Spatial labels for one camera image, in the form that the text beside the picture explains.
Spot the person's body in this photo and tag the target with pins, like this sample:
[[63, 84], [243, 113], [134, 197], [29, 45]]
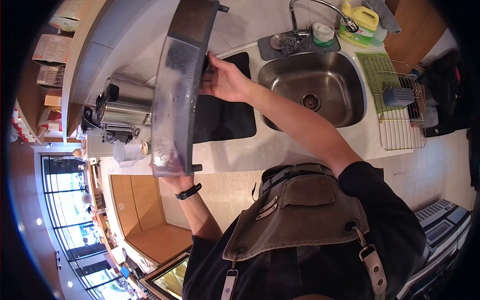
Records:
[[315, 240]]

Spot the grey sink mat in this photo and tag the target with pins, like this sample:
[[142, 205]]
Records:
[[315, 50]]

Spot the black bag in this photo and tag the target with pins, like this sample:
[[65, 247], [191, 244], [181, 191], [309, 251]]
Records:
[[446, 93]]

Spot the large grey metal tray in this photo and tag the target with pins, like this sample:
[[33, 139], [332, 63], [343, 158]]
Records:
[[176, 97]]

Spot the steel wool scrubber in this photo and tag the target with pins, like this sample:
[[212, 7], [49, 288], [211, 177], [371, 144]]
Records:
[[288, 45]]

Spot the clear tub with green sponge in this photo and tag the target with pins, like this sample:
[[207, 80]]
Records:
[[323, 34]]

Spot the glass display case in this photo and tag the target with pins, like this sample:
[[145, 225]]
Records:
[[170, 279]]

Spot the large window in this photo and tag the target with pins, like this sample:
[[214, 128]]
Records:
[[71, 210]]

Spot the person's right fingers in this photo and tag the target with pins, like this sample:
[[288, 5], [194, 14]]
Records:
[[204, 86]]

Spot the grey appliance with vents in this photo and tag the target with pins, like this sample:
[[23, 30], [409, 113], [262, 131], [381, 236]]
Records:
[[438, 232]]

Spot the person's left hand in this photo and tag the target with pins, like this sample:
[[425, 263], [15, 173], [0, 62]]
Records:
[[179, 182]]

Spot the person's right hand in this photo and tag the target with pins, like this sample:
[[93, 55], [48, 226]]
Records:
[[228, 82]]

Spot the cup of latte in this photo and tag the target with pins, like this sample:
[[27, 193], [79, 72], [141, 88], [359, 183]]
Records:
[[145, 149]]

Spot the grey cloth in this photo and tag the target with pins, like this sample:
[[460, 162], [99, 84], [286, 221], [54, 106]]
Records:
[[384, 15]]

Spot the yellow dish soap bottle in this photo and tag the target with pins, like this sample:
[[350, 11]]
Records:
[[360, 28]]

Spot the black wrist band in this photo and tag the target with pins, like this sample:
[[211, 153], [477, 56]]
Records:
[[188, 191]]

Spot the stainless steel sink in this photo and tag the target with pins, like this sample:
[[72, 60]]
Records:
[[322, 82]]

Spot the round metal drain strainer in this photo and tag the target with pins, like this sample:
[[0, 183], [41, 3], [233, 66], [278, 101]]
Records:
[[276, 40]]

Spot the wooden counter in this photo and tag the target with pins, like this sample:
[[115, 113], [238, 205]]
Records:
[[146, 217]]

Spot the wooden shelf with cartons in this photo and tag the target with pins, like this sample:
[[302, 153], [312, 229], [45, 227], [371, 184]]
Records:
[[52, 56]]

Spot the chrome faucet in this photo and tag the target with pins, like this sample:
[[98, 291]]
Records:
[[296, 18]]

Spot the person's right thumb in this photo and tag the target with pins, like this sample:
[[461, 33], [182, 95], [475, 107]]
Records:
[[218, 60]]

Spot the white pitcher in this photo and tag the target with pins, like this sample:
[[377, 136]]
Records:
[[127, 153]]

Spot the stainless steel urn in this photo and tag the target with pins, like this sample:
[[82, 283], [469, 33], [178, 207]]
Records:
[[127, 103]]

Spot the blue-grey cutlery holder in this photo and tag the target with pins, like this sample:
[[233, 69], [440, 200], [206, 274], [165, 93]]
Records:
[[398, 96]]

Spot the green mat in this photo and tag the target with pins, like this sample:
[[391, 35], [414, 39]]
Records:
[[373, 78]]

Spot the black drying mat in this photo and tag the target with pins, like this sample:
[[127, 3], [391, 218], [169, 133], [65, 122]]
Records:
[[225, 120]]

